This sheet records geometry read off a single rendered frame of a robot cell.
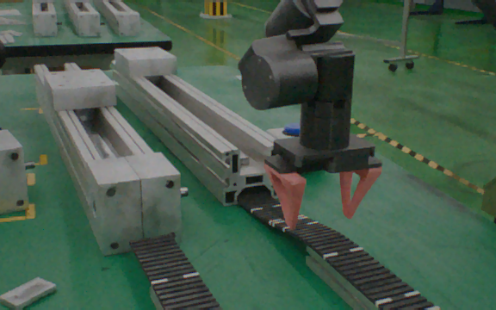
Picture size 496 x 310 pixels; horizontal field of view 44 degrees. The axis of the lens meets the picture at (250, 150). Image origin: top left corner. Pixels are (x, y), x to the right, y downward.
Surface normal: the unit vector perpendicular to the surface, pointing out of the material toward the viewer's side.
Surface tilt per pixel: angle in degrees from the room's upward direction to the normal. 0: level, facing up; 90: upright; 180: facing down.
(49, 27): 90
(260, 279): 0
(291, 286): 0
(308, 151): 0
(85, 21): 90
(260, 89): 90
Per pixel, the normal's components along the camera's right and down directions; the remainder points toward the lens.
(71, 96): 0.40, 0.29
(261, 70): -0.80, 0.18
